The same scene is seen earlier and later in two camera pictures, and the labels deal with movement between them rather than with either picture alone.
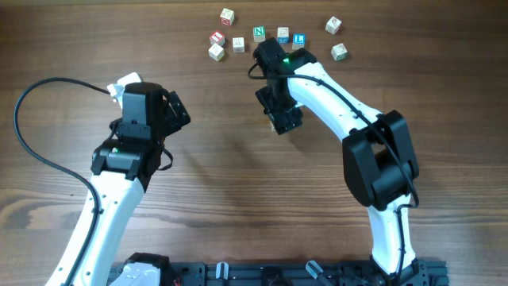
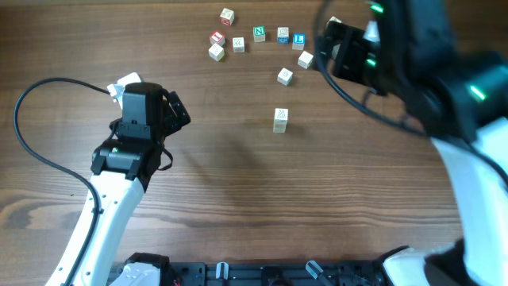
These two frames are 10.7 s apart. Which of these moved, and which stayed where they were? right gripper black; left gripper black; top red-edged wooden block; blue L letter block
Moved: right gripper black
Stayed: blue L letter block; left gripper black; top red-edged wooden block
